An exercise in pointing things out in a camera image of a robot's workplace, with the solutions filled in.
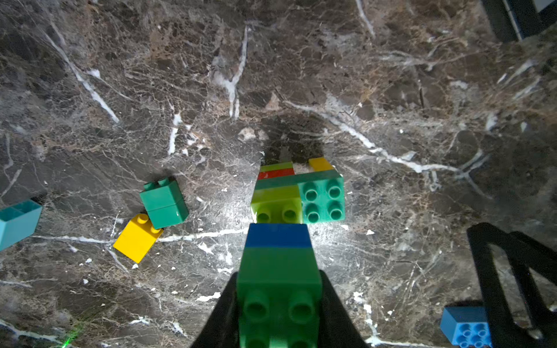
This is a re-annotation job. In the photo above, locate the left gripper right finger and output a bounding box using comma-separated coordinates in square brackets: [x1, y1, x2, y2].
[319, 271, 368, 348]

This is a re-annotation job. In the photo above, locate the yellow small brick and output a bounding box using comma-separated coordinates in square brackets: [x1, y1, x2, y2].
[308, 157, 334, 172]

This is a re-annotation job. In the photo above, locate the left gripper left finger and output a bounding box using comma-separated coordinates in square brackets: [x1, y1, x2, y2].
[191, 273, 239, 348]

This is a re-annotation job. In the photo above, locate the black white checkerboard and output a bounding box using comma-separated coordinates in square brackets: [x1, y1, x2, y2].
[481, 0, 556, 43]

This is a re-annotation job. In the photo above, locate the red small brick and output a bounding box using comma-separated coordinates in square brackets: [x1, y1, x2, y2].
[258, 168, 294, 181]

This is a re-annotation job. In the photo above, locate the lime green small brick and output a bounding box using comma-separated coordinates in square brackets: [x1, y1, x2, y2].
[260, 162, 293, 173]

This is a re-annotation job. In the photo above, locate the green long brick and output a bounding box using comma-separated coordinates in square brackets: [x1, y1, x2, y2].
[255, 169, 345, 224]

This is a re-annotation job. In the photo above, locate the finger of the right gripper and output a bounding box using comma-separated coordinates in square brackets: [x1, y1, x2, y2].
[466, 222, 557, 348]

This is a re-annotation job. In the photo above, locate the small blue brick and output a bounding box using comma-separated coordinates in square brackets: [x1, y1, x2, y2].
[245, 223, 312, 248]

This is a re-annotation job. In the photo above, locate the dark green small brick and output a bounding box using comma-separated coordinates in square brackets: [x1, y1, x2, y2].
[140, 178, 189, 229]

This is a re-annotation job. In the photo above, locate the bright green brick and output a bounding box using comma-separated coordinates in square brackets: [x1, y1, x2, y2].
[236, 247, 322, 347]

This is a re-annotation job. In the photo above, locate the blue long brick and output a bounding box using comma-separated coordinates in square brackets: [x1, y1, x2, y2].
[440, 307, 493, 348]

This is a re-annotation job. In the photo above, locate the teal small brick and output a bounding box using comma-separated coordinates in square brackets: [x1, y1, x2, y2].
[1, 200, 43, 250]

